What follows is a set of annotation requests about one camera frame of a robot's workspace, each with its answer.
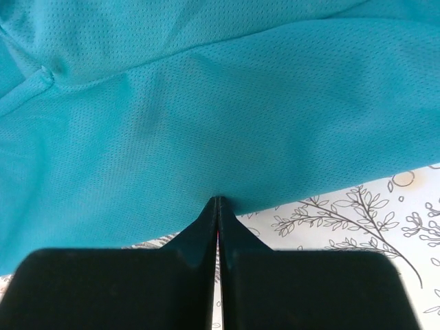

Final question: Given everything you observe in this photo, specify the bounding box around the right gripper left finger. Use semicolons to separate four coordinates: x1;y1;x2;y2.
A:
1;198;219;329

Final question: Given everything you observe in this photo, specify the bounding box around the teal t shirt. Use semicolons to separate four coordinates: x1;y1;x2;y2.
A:
1;1;439;275

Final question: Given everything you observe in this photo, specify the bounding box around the floral table mat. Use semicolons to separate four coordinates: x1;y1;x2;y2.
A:
1;165;439;329

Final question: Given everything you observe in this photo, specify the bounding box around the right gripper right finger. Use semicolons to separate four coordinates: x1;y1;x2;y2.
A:
218;197;419;330

